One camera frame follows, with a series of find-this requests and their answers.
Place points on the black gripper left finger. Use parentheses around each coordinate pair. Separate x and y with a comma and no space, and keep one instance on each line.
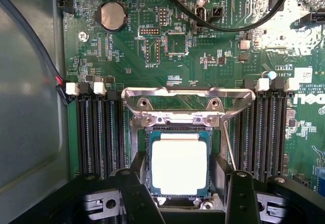
(137,183)

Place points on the internal USB port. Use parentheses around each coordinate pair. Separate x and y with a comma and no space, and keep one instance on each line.
(200,14)

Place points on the CPU socket metal frame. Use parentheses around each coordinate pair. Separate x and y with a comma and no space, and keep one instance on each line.
(177,200)

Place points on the blue board connector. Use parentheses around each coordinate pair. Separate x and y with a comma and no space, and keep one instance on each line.
(321,179)

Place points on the small blue capacitor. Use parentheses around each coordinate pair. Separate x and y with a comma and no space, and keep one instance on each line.
(270,74)

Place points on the grey metal PC case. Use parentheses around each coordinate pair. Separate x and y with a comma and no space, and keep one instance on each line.
(25,107)

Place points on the silver coin cell battery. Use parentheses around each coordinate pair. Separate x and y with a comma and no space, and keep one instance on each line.
(111,15)

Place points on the silver socket cover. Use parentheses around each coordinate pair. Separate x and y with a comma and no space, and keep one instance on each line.
(142,91)

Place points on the white label sticker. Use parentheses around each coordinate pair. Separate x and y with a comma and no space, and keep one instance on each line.
(303,76)

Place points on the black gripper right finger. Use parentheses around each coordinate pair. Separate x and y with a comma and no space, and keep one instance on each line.
(241,198)

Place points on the small black fan connector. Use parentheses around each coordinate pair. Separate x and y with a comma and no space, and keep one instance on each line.
(217,13)

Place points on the thin metal locking lever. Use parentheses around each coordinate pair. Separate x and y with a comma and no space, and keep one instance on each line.
(229,147)

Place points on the silver can capacitor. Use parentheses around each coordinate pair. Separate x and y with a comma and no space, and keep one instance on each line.
(201,2)

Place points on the silver motherboard screw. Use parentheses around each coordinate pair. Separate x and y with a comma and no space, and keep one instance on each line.
(83,36)

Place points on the green Dell motherboard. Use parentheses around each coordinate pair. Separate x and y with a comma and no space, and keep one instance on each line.
(215,64)

